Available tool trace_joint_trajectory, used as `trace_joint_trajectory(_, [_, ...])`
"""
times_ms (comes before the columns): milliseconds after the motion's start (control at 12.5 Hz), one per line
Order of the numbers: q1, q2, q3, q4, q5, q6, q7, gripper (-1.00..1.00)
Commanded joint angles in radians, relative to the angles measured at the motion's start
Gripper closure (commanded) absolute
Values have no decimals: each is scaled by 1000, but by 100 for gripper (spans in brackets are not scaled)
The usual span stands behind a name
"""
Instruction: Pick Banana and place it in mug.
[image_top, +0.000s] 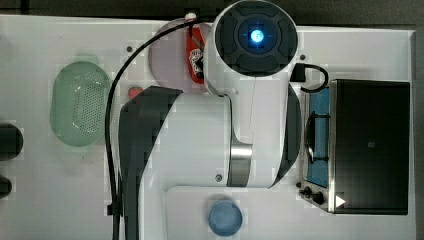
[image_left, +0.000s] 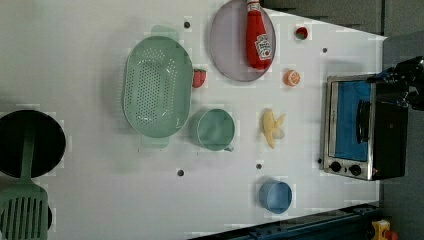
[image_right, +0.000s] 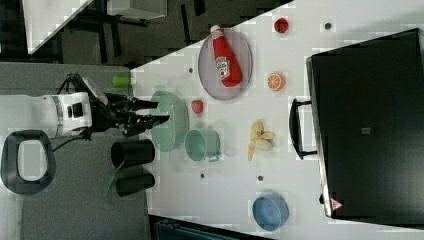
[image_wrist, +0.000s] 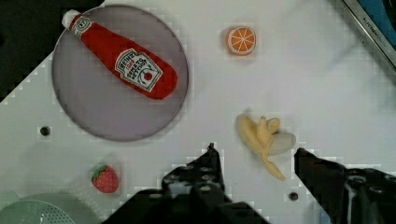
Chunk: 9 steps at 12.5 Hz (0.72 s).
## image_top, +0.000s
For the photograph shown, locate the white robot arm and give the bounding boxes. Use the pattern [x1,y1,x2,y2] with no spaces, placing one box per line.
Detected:
[118,0,301,240]

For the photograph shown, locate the grey round plate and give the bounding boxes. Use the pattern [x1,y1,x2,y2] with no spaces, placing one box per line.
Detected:
[148,23,210,94]

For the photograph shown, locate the red ketchup bottle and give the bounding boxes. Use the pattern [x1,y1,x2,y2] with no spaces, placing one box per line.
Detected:
[185,24,205,84]

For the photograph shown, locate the red toy strawberry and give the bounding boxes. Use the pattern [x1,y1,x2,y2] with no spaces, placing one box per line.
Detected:
[128,87,143,99]

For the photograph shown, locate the blue bowl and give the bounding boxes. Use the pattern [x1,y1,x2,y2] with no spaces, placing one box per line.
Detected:
[208,200,243,237]

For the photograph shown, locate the green perforated colander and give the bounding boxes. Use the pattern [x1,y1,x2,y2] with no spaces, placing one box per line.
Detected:
[50,56,111,147]

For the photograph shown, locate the black toaster oven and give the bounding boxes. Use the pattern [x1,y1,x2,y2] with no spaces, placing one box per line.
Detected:
[297,79,410,215]

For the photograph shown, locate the black round pan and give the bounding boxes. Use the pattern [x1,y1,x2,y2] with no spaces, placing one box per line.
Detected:
[0,123,24,161]

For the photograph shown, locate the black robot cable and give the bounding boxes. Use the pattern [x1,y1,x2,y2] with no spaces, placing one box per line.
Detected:
[104,18,214,240]

